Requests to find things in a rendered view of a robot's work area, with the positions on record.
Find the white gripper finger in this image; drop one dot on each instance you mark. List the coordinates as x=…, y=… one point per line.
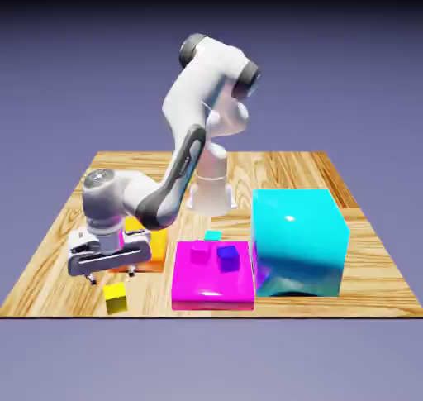
x=131, y=271
x=91, y=278

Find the small cyan cube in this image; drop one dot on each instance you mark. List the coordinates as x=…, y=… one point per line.
x=212, y=235

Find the small yellow cube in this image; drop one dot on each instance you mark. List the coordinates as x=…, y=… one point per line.
x=115, y=296

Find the large magenta box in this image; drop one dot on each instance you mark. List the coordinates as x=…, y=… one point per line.
x=211, y=283

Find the small magenta cube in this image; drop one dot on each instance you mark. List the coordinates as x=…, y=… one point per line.
x=199, y=252

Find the large cyan box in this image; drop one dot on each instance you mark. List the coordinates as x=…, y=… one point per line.
x=299, y=242

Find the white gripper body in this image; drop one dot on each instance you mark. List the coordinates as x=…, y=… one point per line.
x=109, y=258

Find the small blue cube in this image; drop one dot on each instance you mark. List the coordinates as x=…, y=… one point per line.
x=228, y=258

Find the large orange box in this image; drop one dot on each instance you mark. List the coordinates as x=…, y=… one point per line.
x=158, y=247

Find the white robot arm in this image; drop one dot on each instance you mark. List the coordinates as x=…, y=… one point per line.
x=185, y=110

